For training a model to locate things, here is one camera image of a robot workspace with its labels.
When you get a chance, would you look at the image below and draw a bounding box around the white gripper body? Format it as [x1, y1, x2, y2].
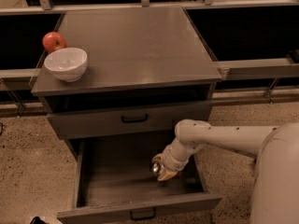
[162, 146, 189, 172]

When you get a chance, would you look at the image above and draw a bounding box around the crushed red coke can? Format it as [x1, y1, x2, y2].
[151, 161, 182, 179]

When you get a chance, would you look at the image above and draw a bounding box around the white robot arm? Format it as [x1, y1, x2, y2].
[151, 119, 299, 224]

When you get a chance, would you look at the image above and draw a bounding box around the closed grey top drawer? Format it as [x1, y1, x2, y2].
[47, 101, 212, 140]

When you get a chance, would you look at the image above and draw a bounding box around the open grey middle drawer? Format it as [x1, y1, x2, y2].
[57, 131, 221, 224]

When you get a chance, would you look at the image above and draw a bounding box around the grey metal drawer cabinet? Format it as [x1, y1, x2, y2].
[30, 6, 222, 161]

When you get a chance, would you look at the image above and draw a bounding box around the white ceramic bowl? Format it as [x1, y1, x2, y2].
[44, 48, 88, 82]

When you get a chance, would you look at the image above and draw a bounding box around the grey metal railing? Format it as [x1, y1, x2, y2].
[1, 0, 298, 114]

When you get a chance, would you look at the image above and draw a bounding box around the black object at floor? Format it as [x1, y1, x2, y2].
[30, 217, 48, 224]

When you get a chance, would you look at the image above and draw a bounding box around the red apple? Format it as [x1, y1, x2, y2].
[42, 32, 66, 53]

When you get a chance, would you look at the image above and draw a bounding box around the black top drawer handle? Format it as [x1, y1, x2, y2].
[121, 114, 149, 123]

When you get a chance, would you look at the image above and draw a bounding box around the black drawer handle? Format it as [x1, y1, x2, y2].
[121, 114, 149, 123]
[129, 207, 156, 221]

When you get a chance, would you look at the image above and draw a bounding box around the black middle drawer handle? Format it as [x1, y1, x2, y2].
[129, 207, 156, 221]

